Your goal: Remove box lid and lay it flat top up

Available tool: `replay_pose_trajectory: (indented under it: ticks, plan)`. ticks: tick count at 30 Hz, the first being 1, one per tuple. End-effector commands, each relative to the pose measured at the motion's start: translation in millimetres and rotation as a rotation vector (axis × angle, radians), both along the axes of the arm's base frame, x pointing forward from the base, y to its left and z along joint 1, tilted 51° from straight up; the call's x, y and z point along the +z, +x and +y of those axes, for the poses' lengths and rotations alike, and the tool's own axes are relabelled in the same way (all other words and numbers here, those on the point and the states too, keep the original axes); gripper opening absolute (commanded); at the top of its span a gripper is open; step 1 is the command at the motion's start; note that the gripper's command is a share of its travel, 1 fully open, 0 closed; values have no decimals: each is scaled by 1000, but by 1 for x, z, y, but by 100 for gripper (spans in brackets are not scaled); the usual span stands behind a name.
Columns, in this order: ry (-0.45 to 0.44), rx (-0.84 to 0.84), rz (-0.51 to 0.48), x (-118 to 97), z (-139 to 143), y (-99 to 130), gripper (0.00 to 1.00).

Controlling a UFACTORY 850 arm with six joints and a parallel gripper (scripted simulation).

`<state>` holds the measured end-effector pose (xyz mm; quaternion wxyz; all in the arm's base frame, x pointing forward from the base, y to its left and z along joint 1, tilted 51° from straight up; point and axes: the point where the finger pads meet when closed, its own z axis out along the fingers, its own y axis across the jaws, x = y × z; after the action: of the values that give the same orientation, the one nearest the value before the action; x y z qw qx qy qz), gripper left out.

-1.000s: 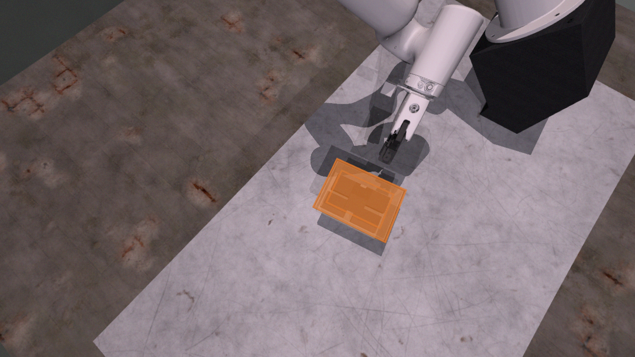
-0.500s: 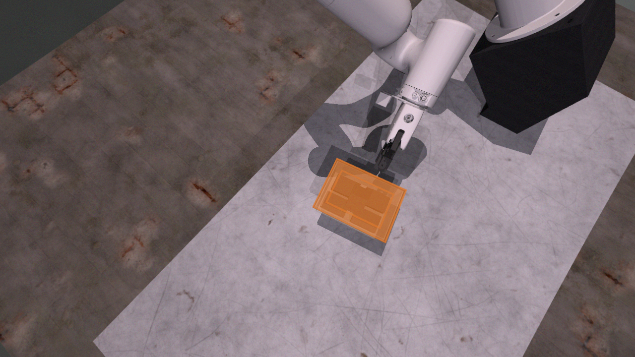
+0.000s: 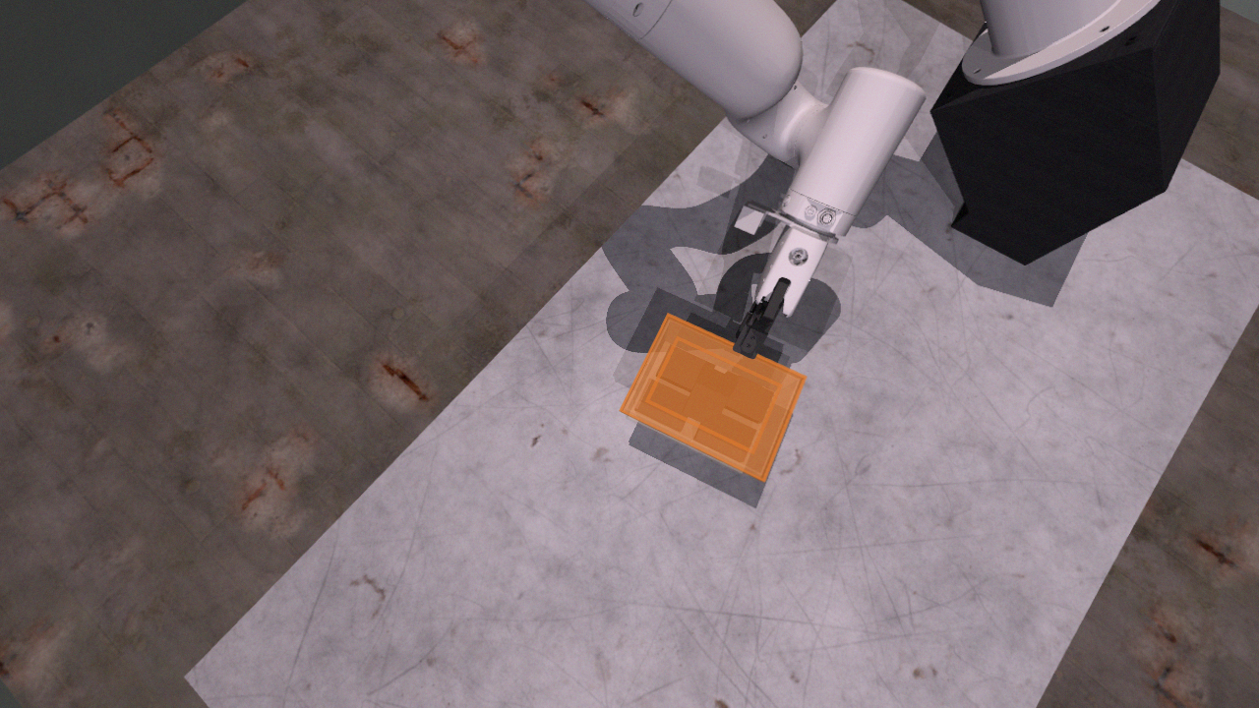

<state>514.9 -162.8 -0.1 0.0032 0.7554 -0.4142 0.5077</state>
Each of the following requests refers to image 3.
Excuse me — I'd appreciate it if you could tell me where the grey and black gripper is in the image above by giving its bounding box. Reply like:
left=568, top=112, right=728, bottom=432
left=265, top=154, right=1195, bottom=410
left=733, top=220, right=838, bottom=359

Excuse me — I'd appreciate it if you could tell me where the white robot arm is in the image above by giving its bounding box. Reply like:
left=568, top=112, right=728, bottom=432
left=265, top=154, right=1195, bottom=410
left=583, top=0, right=1160, bottom=238

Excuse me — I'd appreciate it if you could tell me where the translucent orange box lid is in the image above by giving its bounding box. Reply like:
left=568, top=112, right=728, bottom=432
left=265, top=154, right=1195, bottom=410
left=619, top=314, right=807, bottom=482

